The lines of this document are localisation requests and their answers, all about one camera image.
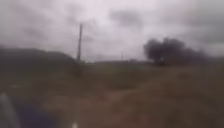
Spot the dark tree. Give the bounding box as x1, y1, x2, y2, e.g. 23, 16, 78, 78
143, 37, 201, 66

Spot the tall pole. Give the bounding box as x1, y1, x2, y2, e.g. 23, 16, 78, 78
76, 22, 84, 63

